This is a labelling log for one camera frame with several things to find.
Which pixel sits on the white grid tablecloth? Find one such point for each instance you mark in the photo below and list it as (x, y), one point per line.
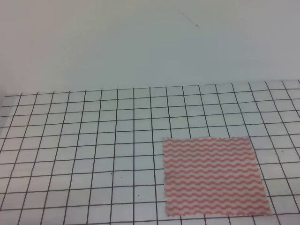
(94, 157)

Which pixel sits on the pink wavy striped towel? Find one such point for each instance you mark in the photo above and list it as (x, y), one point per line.
(210, 175)

